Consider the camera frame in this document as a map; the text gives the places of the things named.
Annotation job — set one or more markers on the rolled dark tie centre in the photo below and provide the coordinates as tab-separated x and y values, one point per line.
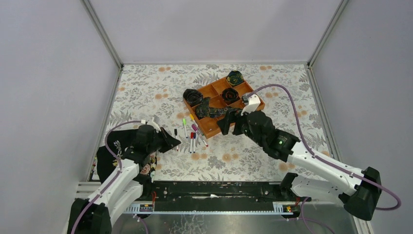
230	95

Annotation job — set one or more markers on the rolled dark tie left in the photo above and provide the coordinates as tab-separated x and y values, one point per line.
193	97

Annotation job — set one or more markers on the unrolled dark patterned tie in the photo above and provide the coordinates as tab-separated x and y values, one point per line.
204	110

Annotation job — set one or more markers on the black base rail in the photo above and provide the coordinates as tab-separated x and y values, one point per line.
207	196

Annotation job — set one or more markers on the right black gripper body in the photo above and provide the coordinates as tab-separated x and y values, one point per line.
234	122

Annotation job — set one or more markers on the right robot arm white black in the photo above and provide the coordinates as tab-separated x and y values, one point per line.
360	188

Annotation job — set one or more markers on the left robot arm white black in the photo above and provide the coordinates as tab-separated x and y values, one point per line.
97	213

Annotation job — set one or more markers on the floral table cloth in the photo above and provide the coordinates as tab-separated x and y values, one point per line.
145	91

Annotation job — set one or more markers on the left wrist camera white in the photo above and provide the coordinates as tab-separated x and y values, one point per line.
152	122

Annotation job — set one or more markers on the rolled dark tie top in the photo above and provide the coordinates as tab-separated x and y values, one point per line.
234	78

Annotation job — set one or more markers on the black floral cloth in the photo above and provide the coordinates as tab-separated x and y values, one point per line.
119	144

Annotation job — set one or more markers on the rolled dark tie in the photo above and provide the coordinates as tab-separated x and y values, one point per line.
230	95
234	78
193	97

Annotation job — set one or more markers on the white pen blue tip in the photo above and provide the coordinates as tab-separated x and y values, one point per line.
194	143

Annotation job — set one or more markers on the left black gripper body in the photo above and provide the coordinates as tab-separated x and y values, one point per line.
162	139

